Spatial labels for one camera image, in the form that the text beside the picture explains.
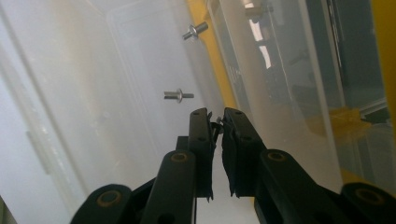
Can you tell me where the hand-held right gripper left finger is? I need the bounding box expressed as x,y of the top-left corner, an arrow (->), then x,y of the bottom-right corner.
139,107 -> 217,224

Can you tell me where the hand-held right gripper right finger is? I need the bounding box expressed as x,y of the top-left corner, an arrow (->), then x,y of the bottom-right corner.
220,107 -> 344,224

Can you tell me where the small silver screw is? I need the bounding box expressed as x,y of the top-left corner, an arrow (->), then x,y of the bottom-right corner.
181,21 -> 209,41
163,88 -> 195,105

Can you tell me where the yellow black storage organizer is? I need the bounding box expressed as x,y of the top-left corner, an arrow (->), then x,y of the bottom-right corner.
186,0 -> 396,224

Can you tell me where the single clear plastic drawer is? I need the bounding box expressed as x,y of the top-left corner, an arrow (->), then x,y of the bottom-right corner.
0,0 -> 261,224

